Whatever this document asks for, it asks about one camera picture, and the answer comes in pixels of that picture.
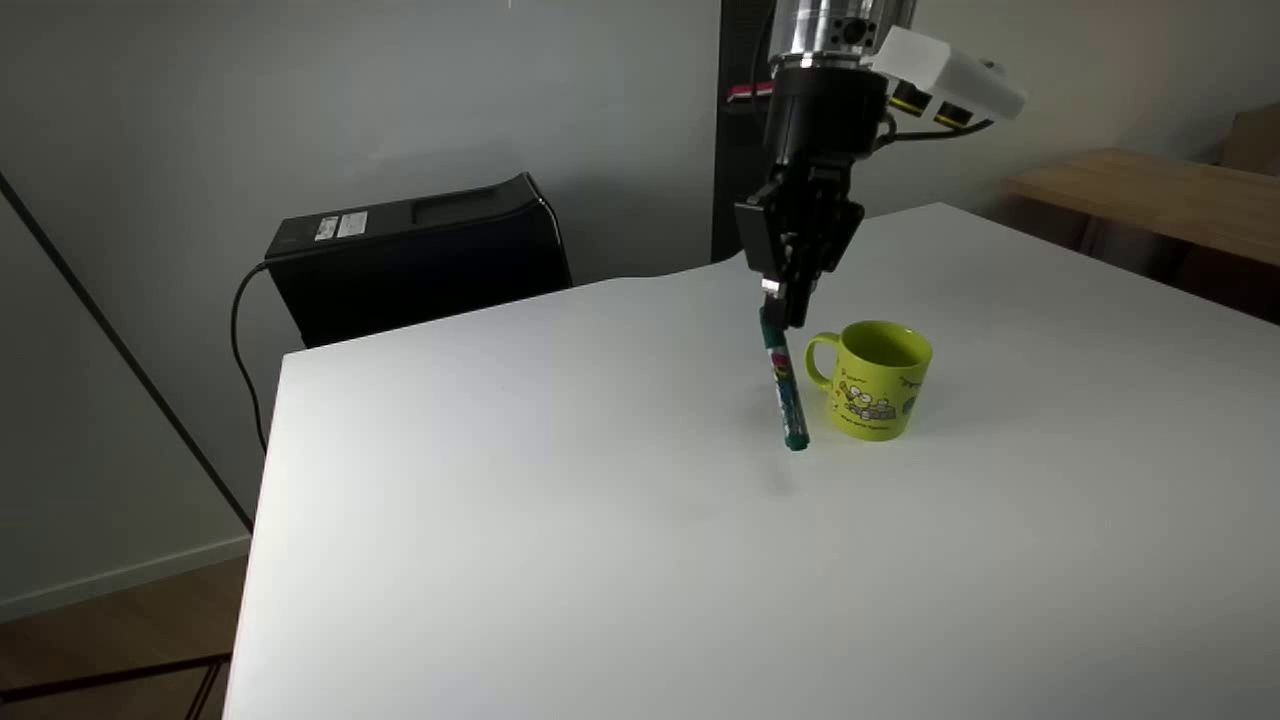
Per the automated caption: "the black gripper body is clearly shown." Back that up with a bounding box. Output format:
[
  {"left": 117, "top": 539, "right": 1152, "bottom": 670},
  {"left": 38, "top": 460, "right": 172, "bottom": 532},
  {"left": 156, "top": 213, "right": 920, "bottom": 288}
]
[{"left": 731, "top": 60, "right": 895, "bottom": 274}]

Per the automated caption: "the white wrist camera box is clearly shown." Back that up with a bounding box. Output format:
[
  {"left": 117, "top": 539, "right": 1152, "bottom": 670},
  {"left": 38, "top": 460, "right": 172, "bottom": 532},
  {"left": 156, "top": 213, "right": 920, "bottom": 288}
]
[{"left": 870, "top": 22, "right": 1028, "bottom": 134}]

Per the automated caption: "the wooden side table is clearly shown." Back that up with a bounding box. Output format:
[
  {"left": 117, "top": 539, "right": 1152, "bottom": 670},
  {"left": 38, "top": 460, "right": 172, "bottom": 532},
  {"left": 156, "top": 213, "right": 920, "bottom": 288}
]
[{"left": 1006, "top": 100, "right": 1280, "bottom": 324}]

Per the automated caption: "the lime green printed mug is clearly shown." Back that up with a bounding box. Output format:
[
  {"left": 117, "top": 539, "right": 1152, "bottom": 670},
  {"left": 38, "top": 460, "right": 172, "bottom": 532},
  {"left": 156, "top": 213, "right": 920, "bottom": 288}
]
[{"left": 802, "top": 315, "right": 938, "bottom": 445}]

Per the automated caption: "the green capped marker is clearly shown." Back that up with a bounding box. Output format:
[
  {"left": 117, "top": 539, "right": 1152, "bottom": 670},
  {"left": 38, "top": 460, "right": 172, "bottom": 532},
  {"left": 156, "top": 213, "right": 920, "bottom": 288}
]
[{"left": 755, "top": 294, "right": 816, "bottom": 460}]

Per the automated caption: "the black computer case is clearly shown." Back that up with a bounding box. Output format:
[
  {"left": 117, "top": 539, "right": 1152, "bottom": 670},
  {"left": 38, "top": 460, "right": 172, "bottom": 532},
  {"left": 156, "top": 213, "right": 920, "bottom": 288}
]
[{"left": 260, "top": 168, "right": 581, "bottom": 350}]

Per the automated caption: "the black power cable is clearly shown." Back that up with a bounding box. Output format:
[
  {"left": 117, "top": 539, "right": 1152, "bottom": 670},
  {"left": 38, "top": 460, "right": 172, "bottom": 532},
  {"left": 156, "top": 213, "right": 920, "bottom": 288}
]
[{"left": 226, "top": 259, "right": 291, "bottom": 452}]

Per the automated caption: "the thin black stand pole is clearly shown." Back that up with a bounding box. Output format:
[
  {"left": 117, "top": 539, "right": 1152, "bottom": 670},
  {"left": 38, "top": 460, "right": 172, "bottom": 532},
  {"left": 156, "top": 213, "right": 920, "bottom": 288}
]
[{"left": 0, "top": 168, "right": 260, "bottom": 532}]

